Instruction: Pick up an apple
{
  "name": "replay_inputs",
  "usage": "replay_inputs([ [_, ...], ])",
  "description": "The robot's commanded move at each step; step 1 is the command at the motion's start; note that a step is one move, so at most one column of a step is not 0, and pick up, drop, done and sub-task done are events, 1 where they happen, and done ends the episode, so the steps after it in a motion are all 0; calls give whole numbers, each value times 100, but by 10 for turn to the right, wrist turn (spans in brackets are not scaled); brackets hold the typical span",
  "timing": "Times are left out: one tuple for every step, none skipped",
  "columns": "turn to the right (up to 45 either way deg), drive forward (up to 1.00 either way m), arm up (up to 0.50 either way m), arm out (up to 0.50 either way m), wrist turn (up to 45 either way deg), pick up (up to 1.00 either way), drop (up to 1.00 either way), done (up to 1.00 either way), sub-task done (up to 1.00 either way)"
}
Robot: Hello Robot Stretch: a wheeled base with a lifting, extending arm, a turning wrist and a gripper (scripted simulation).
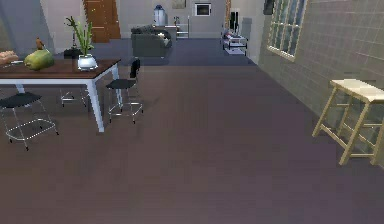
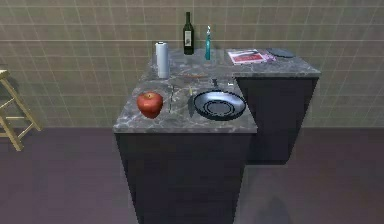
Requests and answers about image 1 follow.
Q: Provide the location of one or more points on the brown top white leg table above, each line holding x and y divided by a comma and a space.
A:
63, 71

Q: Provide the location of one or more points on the white metal shelf rack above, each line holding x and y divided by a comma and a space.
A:
182, 28

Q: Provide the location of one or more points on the black seat metal frame chair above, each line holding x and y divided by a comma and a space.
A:
70, 96
124, 84
20, 99

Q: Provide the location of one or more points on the beige framed wall picture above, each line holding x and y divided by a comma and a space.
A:
179, 3

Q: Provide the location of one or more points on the black wall mounted box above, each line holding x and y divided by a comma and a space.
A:
268, 6

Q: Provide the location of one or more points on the tan bread loaf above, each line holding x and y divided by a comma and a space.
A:
7, 56

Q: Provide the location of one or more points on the dark grey sofa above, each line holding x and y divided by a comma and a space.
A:
148, 41

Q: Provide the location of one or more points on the white framed dark wall picture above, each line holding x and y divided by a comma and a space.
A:
202, 9

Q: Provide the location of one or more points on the green plant in white pot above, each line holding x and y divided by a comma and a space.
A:
86, 50

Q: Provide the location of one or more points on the blue white tall container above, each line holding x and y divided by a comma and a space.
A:
159, 15

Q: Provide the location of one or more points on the pale wooden stool table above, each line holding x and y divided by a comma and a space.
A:
358, 100

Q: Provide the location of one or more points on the small brown bird statue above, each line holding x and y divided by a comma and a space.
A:
40, 43

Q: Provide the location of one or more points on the green yellow melon shaped fruit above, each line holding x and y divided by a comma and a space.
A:
39, 60

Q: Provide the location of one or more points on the brown wooden room door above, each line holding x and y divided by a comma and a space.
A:
101, 20

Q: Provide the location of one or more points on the white low shelf stand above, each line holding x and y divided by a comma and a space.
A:
235, 44

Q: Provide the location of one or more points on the white framed paned window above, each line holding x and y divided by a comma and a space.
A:
286, 26

